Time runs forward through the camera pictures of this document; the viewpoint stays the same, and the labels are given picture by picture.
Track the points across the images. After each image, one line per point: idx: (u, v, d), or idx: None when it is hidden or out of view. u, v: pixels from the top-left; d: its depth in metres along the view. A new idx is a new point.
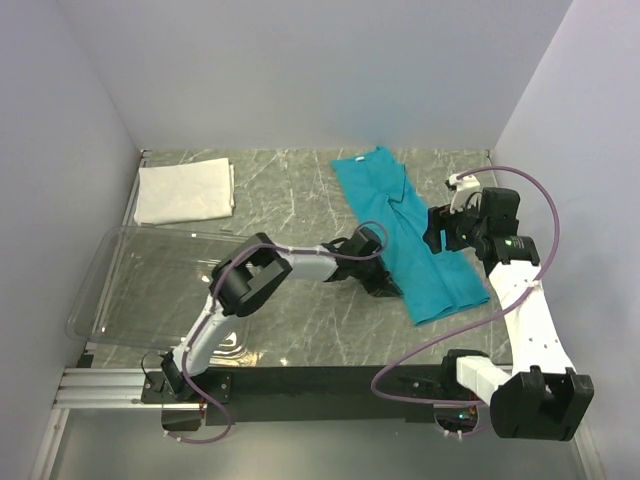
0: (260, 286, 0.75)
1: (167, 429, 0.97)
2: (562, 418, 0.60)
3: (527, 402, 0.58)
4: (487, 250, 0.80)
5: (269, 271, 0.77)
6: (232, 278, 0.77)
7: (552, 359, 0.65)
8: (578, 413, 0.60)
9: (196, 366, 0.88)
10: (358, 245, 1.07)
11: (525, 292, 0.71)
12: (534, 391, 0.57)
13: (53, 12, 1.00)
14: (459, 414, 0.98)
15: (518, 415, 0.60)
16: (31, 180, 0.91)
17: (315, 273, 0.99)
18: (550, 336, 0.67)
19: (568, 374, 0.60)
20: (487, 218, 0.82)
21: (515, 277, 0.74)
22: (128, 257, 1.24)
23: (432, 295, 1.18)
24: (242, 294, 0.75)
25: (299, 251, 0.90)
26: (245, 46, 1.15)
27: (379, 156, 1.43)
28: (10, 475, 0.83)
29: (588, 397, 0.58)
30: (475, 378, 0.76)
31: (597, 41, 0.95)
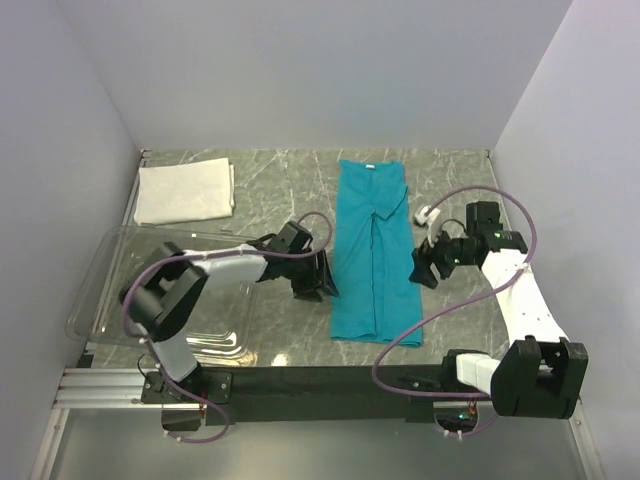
0: (171, 304, 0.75)
1: (167, 429, 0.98)
2: (559, 391, 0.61)
3: (525, 371, 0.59)
4: (478, 244, 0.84)
5: (179, 287, 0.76)
6: (143, 298, 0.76)
7: (547, 330, 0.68)
8: (575, 383, 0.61)
9: (183, 370, 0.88)
10: (288, 239, 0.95)
11: (516, 273, 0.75)
12: (531, 356, 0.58)
13: (53, 12, 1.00)
14: (458, 414, 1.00)
15: (518, 387, 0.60)
16: (31, 180, 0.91)
17: (246, 272, 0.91)
18: (542, 310, 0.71)
19: (561, 343, 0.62)
20: (474, 224, 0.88)
21: (505, 262, 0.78)
22: (128, 257, 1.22)
23: (362, 317, 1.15)
24: (156, 315, 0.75)
25: (215, 255, 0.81)
26: (245, 46, 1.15)
27: (390, 170, 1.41)
28: (10, 474, 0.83)
29: (582, 362, 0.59)
30: (473, 373, 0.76)
31: (596, 40, 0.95)
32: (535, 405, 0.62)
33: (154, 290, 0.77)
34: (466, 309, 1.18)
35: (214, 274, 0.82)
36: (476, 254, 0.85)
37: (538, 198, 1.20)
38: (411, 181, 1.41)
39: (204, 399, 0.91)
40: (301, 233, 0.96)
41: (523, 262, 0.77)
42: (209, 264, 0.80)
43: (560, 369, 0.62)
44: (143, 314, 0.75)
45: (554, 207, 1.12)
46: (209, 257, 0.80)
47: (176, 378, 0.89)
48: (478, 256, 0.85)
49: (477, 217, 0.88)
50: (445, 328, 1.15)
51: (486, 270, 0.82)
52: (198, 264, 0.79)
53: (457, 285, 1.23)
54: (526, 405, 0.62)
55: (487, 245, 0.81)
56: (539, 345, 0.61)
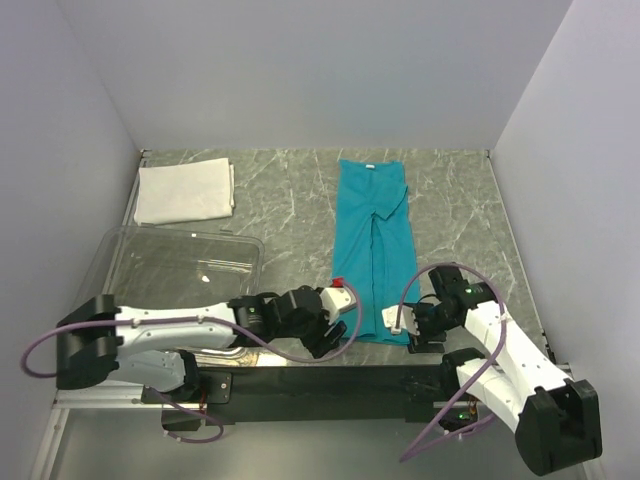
0: (72, 368, 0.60)
1: (167, 429, 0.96)
2: (584, 431, 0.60)
3: (548, 425, 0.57)
4: (454, 303, 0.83)
5: (85, 354, 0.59)
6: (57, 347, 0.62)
7: (550, 375, 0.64)
8: (596, 419, 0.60)
9: (165, 387, 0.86)
10: (283, 311, 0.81)
11: (502, 324, 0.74)
12: (548, 409, 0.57)
13: (52, 13, 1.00)
14: (459, 414, 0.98)
15: (548, 443, 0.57)
16: (32, 181, 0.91)
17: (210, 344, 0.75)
18: (538, 356, 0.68)
19: (568, 384, 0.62)
20: (442, 287, 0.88)
21: (486, 314, 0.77)
22: (127, 257, 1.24)
23: (362, 317, 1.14)
24: (58, 371, 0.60)
25: (152, 322, 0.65)
26: (244, 47, 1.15)
27: (390, 171, 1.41)
28: (10, 475, 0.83)
29: (594, 399, 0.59)
30: (483, 394, 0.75)
31: (596, 40, 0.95)
32: (568, 454, 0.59)
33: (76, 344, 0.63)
34: None
35: (148, 344, 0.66)
36: (457, 314, 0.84)
37: (538, 199, 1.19)
38: (411, 180, 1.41)
39: (203, 413, 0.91)
40: (300, 309, 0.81)
41: (501, 310, 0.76)
42: (141, 334, 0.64)
43: (576, 408, 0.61)
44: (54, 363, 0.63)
45: (554, 207, 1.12)
46: (143, 324, 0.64)
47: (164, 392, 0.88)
48: (457, 314, 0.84)
49: (443, 280, 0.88)
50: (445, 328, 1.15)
51: (473, 329, 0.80)
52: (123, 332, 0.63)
53: None
54: (561, 457, 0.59)
55: (464, 304, 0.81)
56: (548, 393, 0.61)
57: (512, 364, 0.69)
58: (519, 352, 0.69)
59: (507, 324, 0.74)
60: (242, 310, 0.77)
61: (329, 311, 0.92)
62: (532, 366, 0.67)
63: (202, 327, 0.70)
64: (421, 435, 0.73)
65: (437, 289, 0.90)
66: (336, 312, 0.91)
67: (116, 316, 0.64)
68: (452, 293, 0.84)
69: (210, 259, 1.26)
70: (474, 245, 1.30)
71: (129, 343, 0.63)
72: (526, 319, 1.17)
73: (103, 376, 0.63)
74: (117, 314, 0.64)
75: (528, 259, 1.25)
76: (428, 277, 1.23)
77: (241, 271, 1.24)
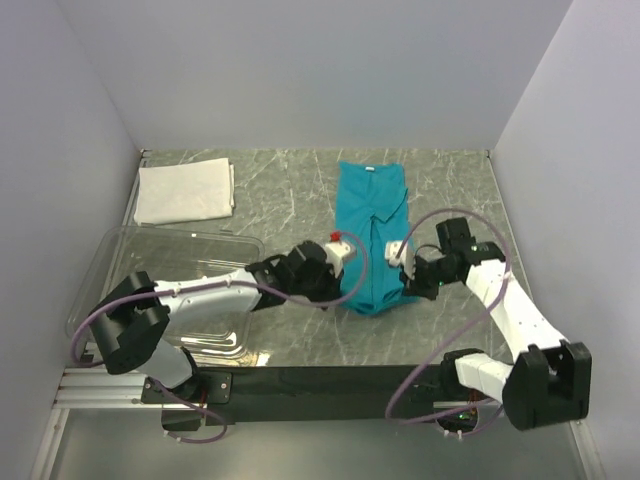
0: (128, 341, 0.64)
1: (167, 429, 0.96)
2: (572, 394, 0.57)
3: (535, 383, 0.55)
4: (457, 259, 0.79)
5: (137, 326, 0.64)
6: (105, 327, 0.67)
7: (546, 335, 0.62)
8: (587, 384, 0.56)
9: (175, 378, 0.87)
10: (295, 265, 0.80)
11: (502, 282, 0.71)
12: (539, 368, 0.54)
13: (53, 14, 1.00)
14: (458, 415, 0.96)
15: (534, 403, 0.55)
16: (32, 181, 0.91)
17: (236, 303, 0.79)
18: (537, 314, 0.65)
19: (564, 344, 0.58)
20: (448, 242, 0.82)
21: (489, 272, 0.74)
22: (128, 257, 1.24)
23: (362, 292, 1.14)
24: (113, 349, 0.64)
25: (191, 290, 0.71)
26: (244, 47, 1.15)
27: (390, 172, 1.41)
28: (10, 476, 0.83)
29: (589, 362, 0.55)
30: (478, 377, 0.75)
31: (596, 40, 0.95)
32: (555, 418, 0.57)
33: (121, 322, 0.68)
34: (466, 309, 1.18)
35: (187, 311, 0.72)
36: (459, 271, 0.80)
37: (538, 199, 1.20)
38: (411, 181, 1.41)
39: (205, 410, 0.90)
40: (310, 260, 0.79)
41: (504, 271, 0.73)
42: (181, 301, 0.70)
43: (569, 371, 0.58)
44: (102, 345, 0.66)
45: (554, 208, 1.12)
46: (182, 291, 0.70)
47: (170, 386, 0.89)
48: (461, 272, 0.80)
49: (449, 235, 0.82)
50: (444, 329, 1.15)
51: (475, 286, 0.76)
52: (165, 301, 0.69)
53: (457, 285, 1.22)
54: (547, 421, 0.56)
55: (468, 262, 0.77)
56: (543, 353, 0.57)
57: (509, 324, 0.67)
58: (516, 311, 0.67)
59: (509, 282, 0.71)
60: (258, 272, 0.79)
61: (333, 265, 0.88)
62: (529, 324, 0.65)
63: (228, 290, 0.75)
64: (392, 401, 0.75)
65: (442, 242, 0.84)
66: (340, 262, 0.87)
67: (154, 288, 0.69)
68: (457, 250, 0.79)
69: (210, 259, 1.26)
70: None
71: (175, 310, 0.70)
72: None
73: (151, 352, 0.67)
74: (156, 288, 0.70)
75: (528, 259, 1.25)
76: None
77: None
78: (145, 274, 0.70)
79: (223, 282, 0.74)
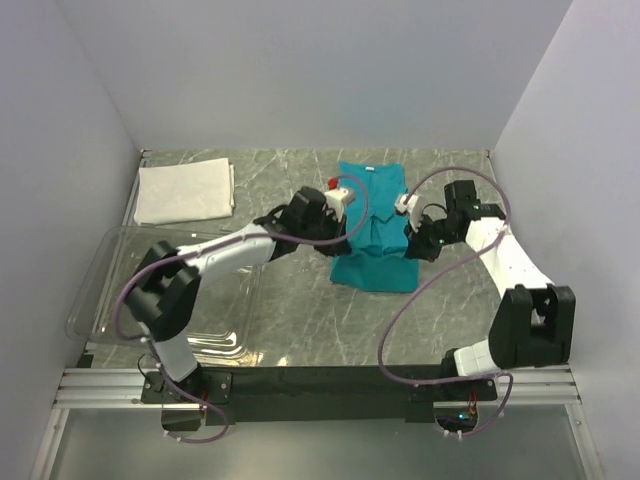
0: (169, 304, 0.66)
1: (168, 428, 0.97)
2: (554, 335, 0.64)
3: (519, 319, 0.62)
4: (459, 218, 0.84)
5: (173, 288, 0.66)
6: (141, 299, 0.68)
7: (534, 278, 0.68)
8: (567, 325, 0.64)
9: (183, 370, 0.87)
10: (300, 212, 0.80)
11: (499, 234, 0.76)
12: (526, 304, 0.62)
13: (52, 14, 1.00)
14: (458, 414, 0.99)
15: (518, 336, 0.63)
16: (31, 181, 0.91)
17: (255, 258, 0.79)
18: (527, 261, 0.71)
19: (550, 287, 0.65)
20: (453, 203, 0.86)
21: (487, 225, 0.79)
22: (128, 257, 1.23)
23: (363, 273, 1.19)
24: (155, 316, 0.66)
25: (212, 247, 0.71)
26: (244, 47, 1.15)
27: (391, 172, 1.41)
28: (10, 475, 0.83)
29: (572, 302, 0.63)
30: (474, 361, 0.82)
31: (597, 39, 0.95)
32: (536, 353, 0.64)
33: (155, 290, 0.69)
34: (466, 309, 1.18)
35: (213, 269, 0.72)
36: (459, 229, 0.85)
37: (538, 199, 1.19)
38: (411, 181, 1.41)
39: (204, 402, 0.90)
40: (313, 204, 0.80)
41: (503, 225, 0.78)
42: (207, 260, 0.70)
43: (551, 315, 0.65)
44: (142, 317, 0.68)
45: (554, 208, 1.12)
46: (205, 251, 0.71)
47: (176, 380, 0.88)
48: (462, 230, 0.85)
49: (455, 195, 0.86)
50: (445, 329, 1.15)
51: (471, 239, 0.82)
52: (192, 263, 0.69)
53: (457, 285, 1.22)
54: (528, 354, 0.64)
55: (469, 218, 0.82)
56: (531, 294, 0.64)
57: (500, 268, 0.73)
58: (508, 257, 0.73)
59: (505, 234, 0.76)
60: (266, 225, 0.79)
61: (335, 211, 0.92)
62: (518, 269, 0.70)
63: (245, 245, 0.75)
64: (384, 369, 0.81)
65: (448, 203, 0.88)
66: (340, 205, 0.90)
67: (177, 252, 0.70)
68: (460, 209, 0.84)
69: None
70: None
71: (203, 269, 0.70)
72: None
73: (191, 311, 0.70)
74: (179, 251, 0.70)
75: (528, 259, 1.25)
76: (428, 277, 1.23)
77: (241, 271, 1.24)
78: (164, 243, 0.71)
79: (238, 236, 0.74)
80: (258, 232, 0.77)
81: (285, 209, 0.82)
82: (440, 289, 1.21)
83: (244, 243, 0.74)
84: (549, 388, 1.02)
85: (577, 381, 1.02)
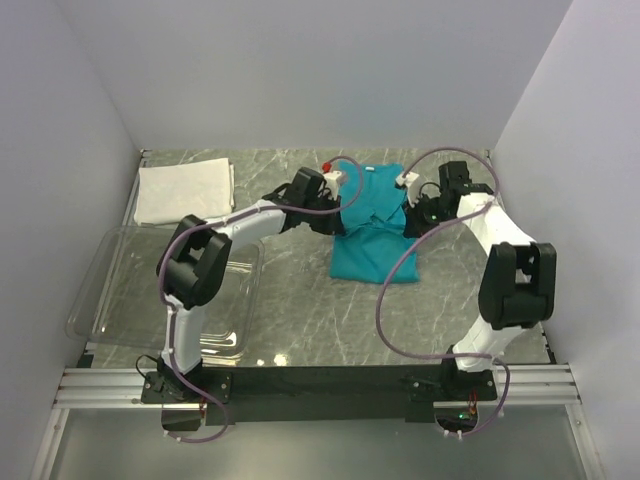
0: (203, 271, 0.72)
1: (167, 429, 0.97)
2: (537, 289, 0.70)
3: (506, 270, 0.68)
4: (451, 196, 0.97)
5: (207, 255, 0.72)
6: (177, 269, 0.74)
7: (518, 236, 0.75)
8: (550, 279, 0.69)
9: (189, 363, 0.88)
10: (303, 187, 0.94)
11: (487, 205, 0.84)
12: (510, 255, 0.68)
13: (52, 13, 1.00)
14: (458, 414, 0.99)
15: (503, 286, 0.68)
16: (31, 181, 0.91)
17: (269, 228, 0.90)
18: (511, 224, 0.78)
19: (533, 244, 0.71)
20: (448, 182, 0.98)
21: (475, 198, 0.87)
22: (127, 257, 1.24)
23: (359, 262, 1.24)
24: (191, 283, 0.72)
25: (234, 218, 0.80)
26: (244, 46, 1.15)
27: (390, 172, 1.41)
28: (10, 476, 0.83)
29: (553, 256, 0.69)
30: (469, 342, 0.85)
31: (597, 39, 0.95)
32: (521, 305, 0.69)
33: (188, 261, 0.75)
34: (466, 309, 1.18)
35: (237, 238, 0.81)
36: (452, 205, 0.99)
37: (538, 198, 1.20)
38: None
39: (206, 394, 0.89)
40: (313, 180, 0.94)
41: (489, 197, 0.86)
42: (232, 229, 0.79)
43: (535, 270, 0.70)
44: (179, 286, 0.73)
45: (553, 208, 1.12)
46: (230, 221, 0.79)
47: (183, 373, 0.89)
48: (452, 206, 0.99)
49: (449, 175, 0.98)
50: (445, 328, 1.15)
51: (462, 210, 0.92)
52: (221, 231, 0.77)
53: (457, 285, 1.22)
54: (514, 307, 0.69)
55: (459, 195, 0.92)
56: (516, 249, 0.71)
57: (488, 232, 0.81)
58: (495, 222, 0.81)
59: (491, 205, 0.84)
60: (273, 200, 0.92)
61: (331, 191, 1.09)
62: (504, 230, 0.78)
63: (261, 216, 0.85)
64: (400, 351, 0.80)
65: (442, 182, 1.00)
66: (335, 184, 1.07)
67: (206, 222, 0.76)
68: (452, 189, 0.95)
69: None
70: (473, 245, 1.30)
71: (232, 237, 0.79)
72: None
73: (222, 277, 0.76)
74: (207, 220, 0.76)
75: None
76: (428, 277, 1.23)
77: (241, 271, 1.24)
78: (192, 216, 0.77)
79: (254, 208, 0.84)
80: (269, 205, 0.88)
81: (289, 188, 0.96)
82: (440, 289, 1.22)
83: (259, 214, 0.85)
84: (549, 388, 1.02)
85: (576, 381, 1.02)
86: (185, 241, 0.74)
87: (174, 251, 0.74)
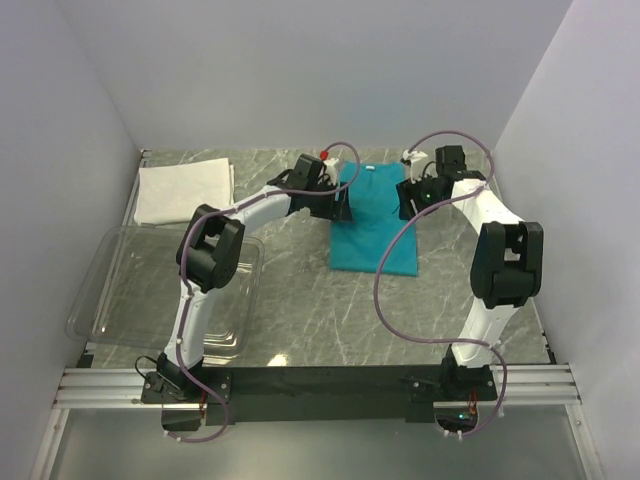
0: (223, 254, 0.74)
1: (168, 429, 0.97)
2: (525, 265, 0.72)
3: (496, 244, 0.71)
4: (445, 182, 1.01)
5: (224, 239, 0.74)
6: (196, 255, 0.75)
7: (507, 216, 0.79)
8: (537, 255, 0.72)
9: (193, 357, 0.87)
10: (305, 172, 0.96)
11: (477, 189, 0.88)
12: (497, 232, 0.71)
13: (52, 13, 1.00)
14: (458, 414, 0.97)
15: (492, 261, 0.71)
16: (31, 181, 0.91)
17: (276, 212, 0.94)
18: (501, 207, 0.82)
19: (521, 223, 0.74)
20: (442, 166, 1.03)
21: (467, 184, 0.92)
22: (127, 257, 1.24)
23: (357, 252, 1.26)
24: (211, 267, 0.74)
25: (244, 205, 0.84)
26: (244, 46, 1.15)
27: (391, 171, 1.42)
28: (10, 475, 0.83)
29: (540, 233, 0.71)
30: (467, 330, 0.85)
31: (598, 40, 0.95)
32: (510, 281, 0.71)
33: (204, 247, 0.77)
34: (466, 308, 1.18)
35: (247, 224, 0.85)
36: (447, 190, 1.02)
37: (538, 198, 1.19)
38: None
39: (209, 389, 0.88)
40: (315, 164, 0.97)
41: (481, 183, 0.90)
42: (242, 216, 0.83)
43: (524, 248, 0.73)
44: (198, 271, 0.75)
45: (553, 207, 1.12)
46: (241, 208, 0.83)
47: (189, 368, 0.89)
48: (447, 192, 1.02)
49: (444, 159, 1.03)
50: (445, 329, 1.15)
51: (455, 194, 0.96)
52: (235, 218, 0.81)
53: (457, 285, 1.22)
54: (503, 282, 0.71)
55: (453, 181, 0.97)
56: (505, 228, 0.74)
57: (479, 213, 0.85)
58: (486, 204, 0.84)
59: (483, 190, 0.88)
60: (278, 185, 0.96)
61: (331, 177, 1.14)
62: (494, 211, 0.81)
63: (268, 201, 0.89)
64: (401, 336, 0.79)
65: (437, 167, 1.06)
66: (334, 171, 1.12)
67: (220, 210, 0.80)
68: (447, 175, 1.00)
69: None
70: (473, 245, 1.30)
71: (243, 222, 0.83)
72: (526, 319, 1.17)
73: (237, 261, 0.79)
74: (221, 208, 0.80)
75: None
76: (428, 277, 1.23)
77: (241, 271, 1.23)
78: (205, 206, 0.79)
79: (261, 194, 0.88)
80: (275, 190, 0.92)
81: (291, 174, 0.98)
82: (440, 289, 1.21)
83: (266, 199, 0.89)
84: (549, 388, 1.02)
85: (577, 381, 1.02)
86: (201, 228, 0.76)
87: (191, 238, 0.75)
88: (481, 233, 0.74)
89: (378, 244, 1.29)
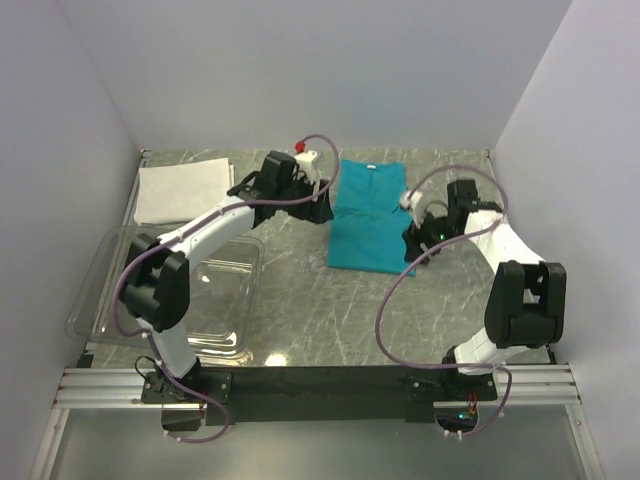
0: (162, 294, 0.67)
1: (167, 429, 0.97)
2: (546, 309, 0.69)
3: (514, 289, 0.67)
4: (459, 215, 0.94)
5: (163, 278, 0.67)
6: (137, 295, 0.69)
7: (526, 255, 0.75)
8: (559, 297, 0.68)
9: (182, 365, 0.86)
10: (273, 174, 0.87)
11: (495, 222, 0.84)
12: (517, 273, 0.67)
13: (52, 13, 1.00)
14: (459, 414, 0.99)
15: (508, 306, 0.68)
16: (31, 181, 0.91)
17: (239, 225, 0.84)
18: (520, 243, 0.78)
19: (541, 263, 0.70)
20: (455, 199, 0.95)
21: (484, 215, 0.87)
22: None
23: (358, 251, 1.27)
24: (152, 309, 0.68)
25: (190, 230, 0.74)
26: (243, 46, 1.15)
27: (391, 171, 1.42)
28: (10, 475, 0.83)
29: (562, 275, 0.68)
30: (471, 350, 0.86)
31: (599, 40, 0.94)
32: (528, 326, 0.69)
33: (147, 283, 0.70)
34: (466, 309, 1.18)
35: (197, 251, 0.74)
36: (461, 223, 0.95)
37: (538, 198, 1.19)
38: (411, 181, 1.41)
39: (206, 397, 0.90)
40: (284, 165, 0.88)
41: (498, 214, 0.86)
42: (188, 244, 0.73)
43: (545, 289, 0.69)
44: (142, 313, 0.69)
45: (553, 208, 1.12)
46: (185, 235, 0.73)
47: (177, 376, 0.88)
48: (460, 225, 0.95)
49: (457, 194, 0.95)
50: (445, 328, 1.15)
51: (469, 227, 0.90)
52: (177, 249, 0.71)
53: (457, 285, 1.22)
54: (521, 327, 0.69)
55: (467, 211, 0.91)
56: (524, 268, 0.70)
57: (495, 250, 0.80)
58: (503, 240, 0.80)
59: (499, 223, 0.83)
60: (239, 194, 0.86)
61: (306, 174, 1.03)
62: (512, 249, 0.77)
63: (225, 218, 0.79)
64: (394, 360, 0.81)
65: (450, 199, 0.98)
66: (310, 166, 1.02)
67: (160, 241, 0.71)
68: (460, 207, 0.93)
69: (210, 258, 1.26)
70: (473, 245, 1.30)
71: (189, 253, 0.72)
72: None
73: (187, 290, 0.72)
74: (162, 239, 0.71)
75: None
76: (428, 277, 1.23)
77: (241, 271, 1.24)
78: (146, 235, 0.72)
79: (216, 211, 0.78)
80: (234, 203, 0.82)
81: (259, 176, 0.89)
82: (440, 289, 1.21)
83: (221, 218, 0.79)
84: (549, 388, 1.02)
85: (577, 381, 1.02)
86: (141, 265, 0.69)
87: (128, 277, 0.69)
88: (498, 271, 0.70)
89: (379, 244, 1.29)
